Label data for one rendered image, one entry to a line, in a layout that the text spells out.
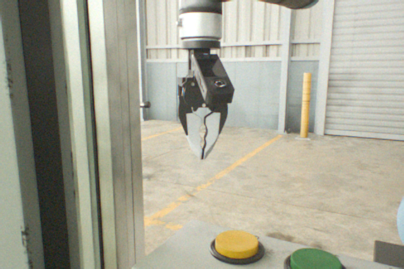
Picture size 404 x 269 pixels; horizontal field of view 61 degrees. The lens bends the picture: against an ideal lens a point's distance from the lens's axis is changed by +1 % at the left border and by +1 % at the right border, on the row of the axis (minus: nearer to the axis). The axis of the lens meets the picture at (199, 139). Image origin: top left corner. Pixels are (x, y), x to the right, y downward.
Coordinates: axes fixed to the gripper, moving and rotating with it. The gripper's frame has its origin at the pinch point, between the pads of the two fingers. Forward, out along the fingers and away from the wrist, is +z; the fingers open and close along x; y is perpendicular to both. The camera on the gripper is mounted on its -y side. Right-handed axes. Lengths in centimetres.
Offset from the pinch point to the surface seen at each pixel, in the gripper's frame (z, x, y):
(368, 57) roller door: -32, -338, 405
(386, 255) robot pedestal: 16.3, -29.5, -12.8
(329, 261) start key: 0.3, -2.9, -36.2
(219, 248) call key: 0.5, 5.3, -32.1
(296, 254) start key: 0.3, -0.7, -34.8
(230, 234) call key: 0.3, 3.8, -30.3
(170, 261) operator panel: 1.3, 9.8, -32.1
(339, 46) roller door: -49, -307, 430
